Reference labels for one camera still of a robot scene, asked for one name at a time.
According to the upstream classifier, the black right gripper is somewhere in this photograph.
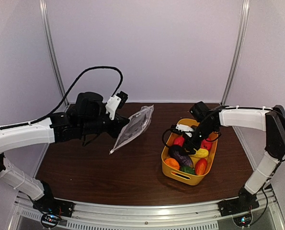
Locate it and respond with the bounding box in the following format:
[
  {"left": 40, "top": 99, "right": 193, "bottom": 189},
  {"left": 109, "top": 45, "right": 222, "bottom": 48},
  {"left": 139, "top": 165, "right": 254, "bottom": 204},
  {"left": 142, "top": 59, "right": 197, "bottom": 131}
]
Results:
[{"left": 179, "top": 122, "right": 217, "bottom": 156}]

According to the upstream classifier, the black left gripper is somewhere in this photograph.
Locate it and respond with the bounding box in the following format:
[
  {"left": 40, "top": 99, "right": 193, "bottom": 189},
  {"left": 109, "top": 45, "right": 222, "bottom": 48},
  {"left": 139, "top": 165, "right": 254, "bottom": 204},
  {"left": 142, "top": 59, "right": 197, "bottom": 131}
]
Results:
[{"left": 80, "top": 108, "right": 130, "bottom": 138}]

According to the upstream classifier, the purple toy eggplant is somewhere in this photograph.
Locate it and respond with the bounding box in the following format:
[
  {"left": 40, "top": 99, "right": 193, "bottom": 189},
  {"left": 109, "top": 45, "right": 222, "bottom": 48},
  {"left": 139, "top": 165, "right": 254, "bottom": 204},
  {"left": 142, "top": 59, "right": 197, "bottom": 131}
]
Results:
[{"left": 168, "top": 145, "right": 194, "bottom": 168}]

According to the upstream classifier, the green toy lime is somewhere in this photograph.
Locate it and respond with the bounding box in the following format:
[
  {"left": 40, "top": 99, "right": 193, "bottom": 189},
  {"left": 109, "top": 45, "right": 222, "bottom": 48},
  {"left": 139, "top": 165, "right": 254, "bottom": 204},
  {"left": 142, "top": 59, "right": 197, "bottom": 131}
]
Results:
[{"left": 180, "top": 166, "right": 195, "bottom": 175}]

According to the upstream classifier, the yellow plastic basket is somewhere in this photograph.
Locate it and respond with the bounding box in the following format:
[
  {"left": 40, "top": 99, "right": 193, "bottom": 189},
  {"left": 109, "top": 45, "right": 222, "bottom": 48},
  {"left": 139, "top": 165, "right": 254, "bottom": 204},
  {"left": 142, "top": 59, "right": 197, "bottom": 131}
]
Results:
[{"left": 161, "top": 118, "right": 218, "bottom": 186}]

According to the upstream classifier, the clear zip top bag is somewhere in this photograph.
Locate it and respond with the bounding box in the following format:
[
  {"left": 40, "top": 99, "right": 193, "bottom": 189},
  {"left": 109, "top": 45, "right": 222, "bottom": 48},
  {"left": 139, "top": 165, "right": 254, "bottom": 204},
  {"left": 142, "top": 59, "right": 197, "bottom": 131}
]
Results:
[{"left": 109, "top": 105, "right": 154, "bottom": 154}]

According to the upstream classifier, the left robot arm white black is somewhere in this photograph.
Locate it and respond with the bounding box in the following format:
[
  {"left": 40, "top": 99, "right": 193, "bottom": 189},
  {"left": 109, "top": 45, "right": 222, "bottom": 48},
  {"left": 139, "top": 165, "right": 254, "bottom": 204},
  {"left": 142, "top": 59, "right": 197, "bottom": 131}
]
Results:
[{"left": 0, "top": 92, "right": 130, "bottom": 213}]

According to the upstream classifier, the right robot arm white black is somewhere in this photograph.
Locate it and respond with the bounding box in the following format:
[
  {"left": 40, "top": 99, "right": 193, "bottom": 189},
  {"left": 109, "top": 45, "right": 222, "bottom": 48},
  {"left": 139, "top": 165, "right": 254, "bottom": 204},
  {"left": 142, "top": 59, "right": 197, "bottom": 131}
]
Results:
[{"left": 175, "top": 102, "right": 285, "bottom": 212}]

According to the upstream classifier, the orange toy fruit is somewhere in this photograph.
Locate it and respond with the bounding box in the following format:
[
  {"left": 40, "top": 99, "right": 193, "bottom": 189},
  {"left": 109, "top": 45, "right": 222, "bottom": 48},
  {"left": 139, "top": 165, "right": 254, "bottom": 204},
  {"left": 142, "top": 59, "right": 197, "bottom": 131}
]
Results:
[{"left": 164, "top": 158, "right": 180, "bottom": 170}]

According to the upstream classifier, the red toy strawberry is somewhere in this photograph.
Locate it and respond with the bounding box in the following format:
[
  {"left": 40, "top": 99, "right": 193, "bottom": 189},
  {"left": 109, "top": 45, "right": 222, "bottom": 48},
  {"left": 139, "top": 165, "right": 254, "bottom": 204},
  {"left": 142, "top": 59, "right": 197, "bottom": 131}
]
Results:
[{"left": 200, "top": 138, "right": 213, "bottom": 151}]

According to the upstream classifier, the orange red toy mango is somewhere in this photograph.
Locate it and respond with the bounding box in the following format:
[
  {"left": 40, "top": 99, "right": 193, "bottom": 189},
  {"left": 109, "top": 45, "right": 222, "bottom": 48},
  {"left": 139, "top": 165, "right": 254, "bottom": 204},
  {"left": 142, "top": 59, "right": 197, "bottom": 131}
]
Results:
[{"left": 195, "top": 158, "right": 207, "bottom": 175}]

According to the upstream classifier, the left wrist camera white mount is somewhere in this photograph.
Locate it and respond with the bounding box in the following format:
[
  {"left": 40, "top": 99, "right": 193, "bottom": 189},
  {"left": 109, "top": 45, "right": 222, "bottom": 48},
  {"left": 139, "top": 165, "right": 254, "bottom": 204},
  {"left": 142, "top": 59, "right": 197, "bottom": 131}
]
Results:
[{"left": 105, "top": 91, "right": 128, "bottom": 120}]

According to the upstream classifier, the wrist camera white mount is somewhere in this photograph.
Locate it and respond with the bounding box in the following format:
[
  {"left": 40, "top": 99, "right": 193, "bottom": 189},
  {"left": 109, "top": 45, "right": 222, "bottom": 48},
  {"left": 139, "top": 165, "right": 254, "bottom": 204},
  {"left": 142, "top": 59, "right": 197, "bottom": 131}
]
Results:
[
  {"left": 105, "top": 91, "right": 128, "bottom": 120},
  {"left": 171, "top": 124, "right": 195, "bottom": 138}
]

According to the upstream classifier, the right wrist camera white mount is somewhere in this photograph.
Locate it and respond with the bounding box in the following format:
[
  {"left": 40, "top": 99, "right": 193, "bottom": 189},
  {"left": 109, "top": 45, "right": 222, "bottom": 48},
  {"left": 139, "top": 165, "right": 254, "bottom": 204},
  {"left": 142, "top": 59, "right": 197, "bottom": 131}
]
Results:
[{"left": 171, "top": 124, "right": 195, "bottom": 138}]

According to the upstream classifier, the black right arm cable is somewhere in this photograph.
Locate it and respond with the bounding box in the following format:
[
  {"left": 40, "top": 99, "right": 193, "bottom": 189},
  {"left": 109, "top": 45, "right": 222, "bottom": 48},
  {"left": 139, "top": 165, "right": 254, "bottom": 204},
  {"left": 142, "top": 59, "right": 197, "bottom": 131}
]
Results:
[{"left": 161, "top": 128, "right": 181, "bottom": 150}]

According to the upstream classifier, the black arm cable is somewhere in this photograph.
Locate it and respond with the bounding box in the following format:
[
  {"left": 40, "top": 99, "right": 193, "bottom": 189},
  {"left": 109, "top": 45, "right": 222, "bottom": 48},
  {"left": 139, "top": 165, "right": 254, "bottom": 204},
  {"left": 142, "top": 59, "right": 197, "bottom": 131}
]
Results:
[
  {"left": 161, "top": 128, "right": 181, "bottom": 150},
  {"left": 0, "top": 67, "right": 124, "bottom": 131}
]

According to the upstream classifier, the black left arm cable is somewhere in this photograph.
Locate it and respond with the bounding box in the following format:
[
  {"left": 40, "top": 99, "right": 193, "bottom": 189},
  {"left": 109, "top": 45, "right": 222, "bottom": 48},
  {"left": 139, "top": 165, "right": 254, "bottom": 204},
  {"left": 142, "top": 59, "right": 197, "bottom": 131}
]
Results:
[{"left": 0, "top": 67, "right": 124, "bottom": 131}]

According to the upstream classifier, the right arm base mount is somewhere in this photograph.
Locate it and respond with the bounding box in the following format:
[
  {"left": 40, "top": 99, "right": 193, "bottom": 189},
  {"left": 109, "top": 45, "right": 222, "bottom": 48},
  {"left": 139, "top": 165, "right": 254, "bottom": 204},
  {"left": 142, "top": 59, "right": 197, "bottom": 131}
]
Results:
[{"left": 217, "top": 197, "right": 260, "bottom": 228}]

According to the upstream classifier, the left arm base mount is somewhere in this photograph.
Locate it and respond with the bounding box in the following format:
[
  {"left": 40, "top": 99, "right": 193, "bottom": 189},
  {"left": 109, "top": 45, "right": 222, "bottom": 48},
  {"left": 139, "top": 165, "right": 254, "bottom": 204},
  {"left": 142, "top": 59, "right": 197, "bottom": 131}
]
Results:
[{"left": 29, "top": 197, "right": 74, "bottom": 229}]

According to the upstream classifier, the front aluminium rail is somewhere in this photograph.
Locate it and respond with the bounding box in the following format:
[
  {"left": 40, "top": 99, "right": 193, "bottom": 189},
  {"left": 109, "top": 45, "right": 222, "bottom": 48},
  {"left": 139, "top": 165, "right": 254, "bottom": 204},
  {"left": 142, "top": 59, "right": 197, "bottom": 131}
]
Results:
[{"left": 12, "top": 186, "right": 284, "bottom": 230}]

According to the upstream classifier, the left aluminium frame post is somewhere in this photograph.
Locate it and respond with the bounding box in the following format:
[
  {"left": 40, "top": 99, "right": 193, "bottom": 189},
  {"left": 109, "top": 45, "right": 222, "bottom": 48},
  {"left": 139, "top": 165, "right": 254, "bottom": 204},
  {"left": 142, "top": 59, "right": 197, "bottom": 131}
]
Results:
[{"left": 39, "top": 0, "right": 66, "bottom": 98}]

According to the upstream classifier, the aluminium frame post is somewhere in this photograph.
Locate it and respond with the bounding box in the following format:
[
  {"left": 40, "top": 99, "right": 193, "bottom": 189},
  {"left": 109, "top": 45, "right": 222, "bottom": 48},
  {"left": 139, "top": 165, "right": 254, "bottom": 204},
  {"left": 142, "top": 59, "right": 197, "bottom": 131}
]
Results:
[
  {"left": 39, "top": 0, "right": 66, "bottom": 98},
  {"left": 220, "top": 0, "right": 250, "bottom": 105}
]

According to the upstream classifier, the right aluminium frame post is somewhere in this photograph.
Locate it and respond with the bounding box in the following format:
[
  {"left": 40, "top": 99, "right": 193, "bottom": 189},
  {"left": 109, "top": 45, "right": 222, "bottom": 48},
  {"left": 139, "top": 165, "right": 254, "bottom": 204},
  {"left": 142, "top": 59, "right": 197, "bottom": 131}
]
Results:
[{"left": 220, "top": 0, "right": 250, "bottom": 105}]

